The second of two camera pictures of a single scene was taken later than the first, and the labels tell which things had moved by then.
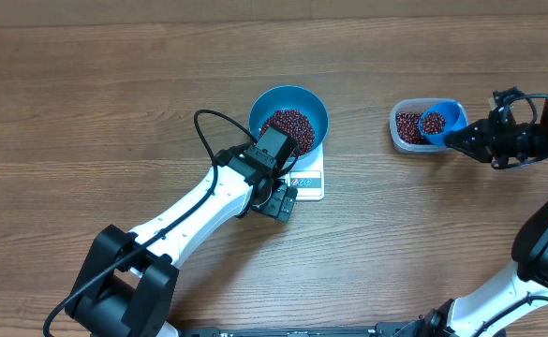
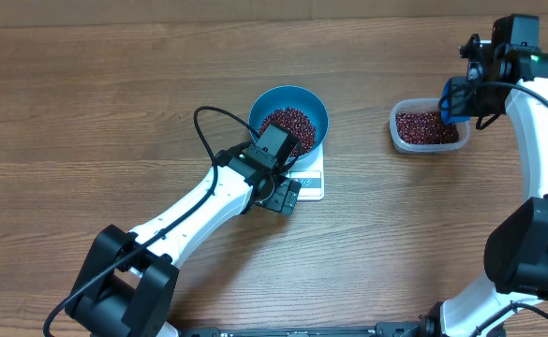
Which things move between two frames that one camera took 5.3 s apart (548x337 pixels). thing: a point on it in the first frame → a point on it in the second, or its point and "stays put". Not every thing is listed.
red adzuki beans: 302,132 stays put
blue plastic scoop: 455,119 → 454,101
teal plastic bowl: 294,98 stays put
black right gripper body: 500,144 → 483,103
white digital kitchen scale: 308,180 stays put
